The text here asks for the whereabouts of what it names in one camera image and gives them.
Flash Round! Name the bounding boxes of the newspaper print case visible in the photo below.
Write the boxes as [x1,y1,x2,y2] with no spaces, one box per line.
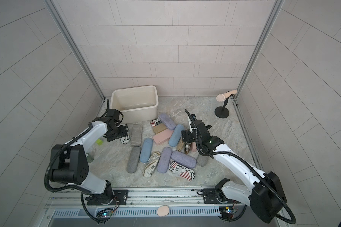
[120,124,130,144]

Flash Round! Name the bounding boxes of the grey rectangular fabric case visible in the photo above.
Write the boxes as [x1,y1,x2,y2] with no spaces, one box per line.
[130,124,143,147]

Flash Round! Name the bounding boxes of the blue oval case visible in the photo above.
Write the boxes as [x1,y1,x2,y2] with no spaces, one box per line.
[139,138,153,163]

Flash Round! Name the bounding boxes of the dark grey oval case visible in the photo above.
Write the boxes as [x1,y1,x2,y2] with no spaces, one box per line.
[127,146,141,174]

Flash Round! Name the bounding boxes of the cream patterned glasses case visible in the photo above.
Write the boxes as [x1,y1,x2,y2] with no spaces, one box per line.
[143,151,161,178]

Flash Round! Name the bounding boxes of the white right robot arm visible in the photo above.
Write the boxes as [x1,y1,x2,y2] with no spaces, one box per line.
[182,114,296,224]

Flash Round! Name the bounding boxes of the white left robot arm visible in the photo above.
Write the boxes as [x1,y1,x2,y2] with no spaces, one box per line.
[44,108,127,205]

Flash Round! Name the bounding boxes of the cream plastic storage box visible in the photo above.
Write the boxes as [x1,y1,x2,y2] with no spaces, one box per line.
[110,85,159,124]

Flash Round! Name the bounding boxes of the pink slim case right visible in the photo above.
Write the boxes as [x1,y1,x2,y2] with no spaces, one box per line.
[190,142,197,152]

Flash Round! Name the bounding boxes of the plaid brown case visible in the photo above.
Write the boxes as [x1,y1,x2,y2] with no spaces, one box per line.
[184,143,191,155]

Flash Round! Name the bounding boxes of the light blue case middle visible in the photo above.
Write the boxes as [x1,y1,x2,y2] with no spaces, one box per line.
[168,124,185,147]

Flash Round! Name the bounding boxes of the grey oval case right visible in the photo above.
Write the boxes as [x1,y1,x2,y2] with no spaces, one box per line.
[196,154,209,167]

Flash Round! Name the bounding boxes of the green small cube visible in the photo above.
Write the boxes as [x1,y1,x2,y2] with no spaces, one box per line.
[96,139,103,146]

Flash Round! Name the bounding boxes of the purple case lower right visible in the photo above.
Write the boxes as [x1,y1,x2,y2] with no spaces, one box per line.
[171,151,197,169]

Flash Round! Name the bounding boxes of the purple case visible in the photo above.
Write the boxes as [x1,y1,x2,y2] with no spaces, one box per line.
[171,151,197,169]
[158,113,176,130]

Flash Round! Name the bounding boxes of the purple case upper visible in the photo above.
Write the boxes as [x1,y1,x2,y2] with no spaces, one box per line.
[158,113,176,130]

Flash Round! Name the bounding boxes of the pink microphone on black stand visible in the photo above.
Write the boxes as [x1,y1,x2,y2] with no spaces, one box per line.
[215,90,238,119]

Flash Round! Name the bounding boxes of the pink case middle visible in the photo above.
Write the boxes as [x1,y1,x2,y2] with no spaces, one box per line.
[153,129,173,145]

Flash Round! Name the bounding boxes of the lilac case lower middle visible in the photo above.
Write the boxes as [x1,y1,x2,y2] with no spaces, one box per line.
[157,147,172,174]

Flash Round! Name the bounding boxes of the tan case upper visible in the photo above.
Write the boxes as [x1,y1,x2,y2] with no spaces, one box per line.
[153,123,168,134]

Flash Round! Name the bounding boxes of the flag newspaper case front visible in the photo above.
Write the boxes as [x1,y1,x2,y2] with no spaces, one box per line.
[169,161,195,181]

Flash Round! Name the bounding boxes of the flag print case upper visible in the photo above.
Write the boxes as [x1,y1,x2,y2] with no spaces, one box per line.
[150,118,163,127]

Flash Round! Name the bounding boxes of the right circuit board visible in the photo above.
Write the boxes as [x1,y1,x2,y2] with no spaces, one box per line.
[219,206,237,220]

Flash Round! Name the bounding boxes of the circuit board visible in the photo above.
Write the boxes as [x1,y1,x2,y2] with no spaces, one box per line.
[219,206,237,220]
[96,209,114,218]

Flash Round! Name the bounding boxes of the left circuit board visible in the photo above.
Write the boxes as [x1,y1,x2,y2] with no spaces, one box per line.
[96,209,114,218]

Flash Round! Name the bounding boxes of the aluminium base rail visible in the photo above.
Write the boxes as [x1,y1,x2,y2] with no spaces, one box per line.
[44,185,273,209]

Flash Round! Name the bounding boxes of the pink oval pad on rail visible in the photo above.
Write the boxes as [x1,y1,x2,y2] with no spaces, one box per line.
[157,205,170,217]

